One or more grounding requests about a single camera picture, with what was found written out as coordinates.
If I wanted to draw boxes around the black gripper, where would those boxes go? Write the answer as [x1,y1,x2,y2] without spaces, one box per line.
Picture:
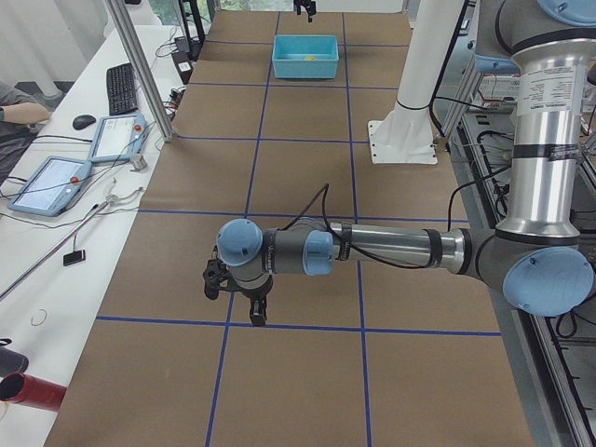
[202,256,274,326]
[293,0,317,22]

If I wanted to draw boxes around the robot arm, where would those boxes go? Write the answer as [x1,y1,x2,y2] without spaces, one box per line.
[203,1,595,326]

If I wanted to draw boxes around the light blue plastic bin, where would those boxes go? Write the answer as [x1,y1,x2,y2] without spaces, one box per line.
[272,34,339,79]

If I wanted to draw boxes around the black keyboard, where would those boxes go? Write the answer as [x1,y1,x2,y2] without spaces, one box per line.
[106,63,138,115]

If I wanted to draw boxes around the teach pendant far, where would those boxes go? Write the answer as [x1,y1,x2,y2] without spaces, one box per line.
[88,114,147,164]

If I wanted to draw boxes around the teach pendant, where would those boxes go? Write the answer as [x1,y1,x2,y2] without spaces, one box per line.
[88,114,147,164]
[7,156,92,217]

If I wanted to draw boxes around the teach pendant near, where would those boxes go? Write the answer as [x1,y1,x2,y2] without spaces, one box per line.
[7,156,92,217]

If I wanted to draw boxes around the red cylinder bottle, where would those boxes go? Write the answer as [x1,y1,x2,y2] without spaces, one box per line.
[1,372,67,413]

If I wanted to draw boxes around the black computer mouse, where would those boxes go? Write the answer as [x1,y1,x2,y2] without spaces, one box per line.
[72,115,97,130]

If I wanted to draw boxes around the person at desk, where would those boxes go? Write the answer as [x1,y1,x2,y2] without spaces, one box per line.
[1,82,50,183]

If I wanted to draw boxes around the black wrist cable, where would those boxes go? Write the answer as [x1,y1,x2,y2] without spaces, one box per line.
[278,183,434,270]

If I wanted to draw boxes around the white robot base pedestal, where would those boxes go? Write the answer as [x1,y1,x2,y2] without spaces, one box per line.
[368,0,467,165]

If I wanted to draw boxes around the aluminium frame post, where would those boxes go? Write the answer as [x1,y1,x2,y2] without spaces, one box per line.
[105,0,174,142]

